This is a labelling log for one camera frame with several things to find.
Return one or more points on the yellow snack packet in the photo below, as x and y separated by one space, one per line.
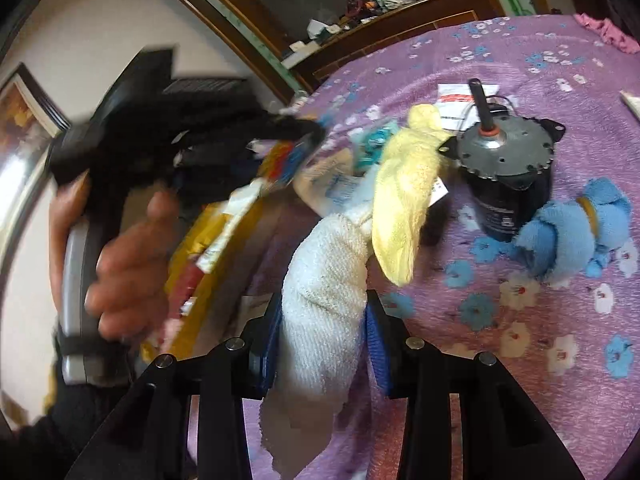
220 250

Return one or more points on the white printed plastic bag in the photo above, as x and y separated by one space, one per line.
330 185

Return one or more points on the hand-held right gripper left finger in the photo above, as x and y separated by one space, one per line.
267 340

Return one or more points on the person's left hand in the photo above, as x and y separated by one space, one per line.
127 265

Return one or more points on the grey electric motor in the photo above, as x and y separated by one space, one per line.
505 170

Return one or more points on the person's left forearm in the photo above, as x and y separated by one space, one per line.
45 435

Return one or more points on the wooden cabinet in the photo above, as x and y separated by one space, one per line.
350 15

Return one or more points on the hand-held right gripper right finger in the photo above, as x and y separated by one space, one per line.
376 345

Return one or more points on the blue towel doll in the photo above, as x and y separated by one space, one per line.
570 232

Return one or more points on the white and yellow towel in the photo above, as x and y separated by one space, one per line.
345 260

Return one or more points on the white paper label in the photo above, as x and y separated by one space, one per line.
452 102

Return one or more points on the framed wall picture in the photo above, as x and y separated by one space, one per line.
20 125

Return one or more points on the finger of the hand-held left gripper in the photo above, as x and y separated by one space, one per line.
295 129

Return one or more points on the teal plastic wrapper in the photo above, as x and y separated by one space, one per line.
372 147

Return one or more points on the pink cloth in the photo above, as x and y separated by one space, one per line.
607 32

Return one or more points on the purple floral bedsheet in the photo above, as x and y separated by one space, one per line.
500 335

